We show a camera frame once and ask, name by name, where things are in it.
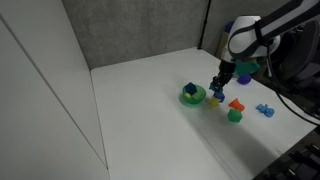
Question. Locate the lime green toy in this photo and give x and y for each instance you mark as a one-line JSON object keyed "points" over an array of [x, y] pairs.
{"points": [[198, 96]]}

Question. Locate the dark blue cube toy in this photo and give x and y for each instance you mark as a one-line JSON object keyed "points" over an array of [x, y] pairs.
{"points": [[190, 88]]}

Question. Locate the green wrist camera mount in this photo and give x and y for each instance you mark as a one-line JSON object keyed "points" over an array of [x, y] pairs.
{"points": [[247, 67]]}

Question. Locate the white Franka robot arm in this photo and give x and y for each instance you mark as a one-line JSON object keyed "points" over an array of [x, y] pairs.
{"points": [[243, 36]]}

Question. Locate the yellow spiky star toy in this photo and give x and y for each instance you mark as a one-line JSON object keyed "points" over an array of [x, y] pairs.
{"points": [[214, 102]]}

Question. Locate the light blue toy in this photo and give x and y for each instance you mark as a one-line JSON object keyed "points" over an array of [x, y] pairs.
{"points": [[265, 110]]}

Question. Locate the green plastic bowl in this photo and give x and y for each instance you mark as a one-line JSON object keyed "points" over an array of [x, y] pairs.
{"points": [[195, 101]]}

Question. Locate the cardboard box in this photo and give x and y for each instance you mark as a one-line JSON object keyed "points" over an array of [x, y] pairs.
{"points": [[221, 46]]}

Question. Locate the small yellow toy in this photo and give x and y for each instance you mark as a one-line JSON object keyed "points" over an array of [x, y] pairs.
{"points": [[188, 96]]}

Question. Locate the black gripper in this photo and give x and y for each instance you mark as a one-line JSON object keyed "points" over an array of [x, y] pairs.
{"points": [[226, 70]]}

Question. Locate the orange toy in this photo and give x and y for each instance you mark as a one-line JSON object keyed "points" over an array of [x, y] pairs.
{"points": [[236, 105]]}

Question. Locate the black office chair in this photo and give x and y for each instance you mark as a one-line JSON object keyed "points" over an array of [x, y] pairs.
{"points": [[300, 53]]}

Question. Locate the green block toy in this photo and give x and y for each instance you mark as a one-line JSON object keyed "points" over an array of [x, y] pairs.
{"points": [[234, 115]]}

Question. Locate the black tripod pole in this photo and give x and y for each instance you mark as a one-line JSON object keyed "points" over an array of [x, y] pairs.
{"points": [[204, 25]]}

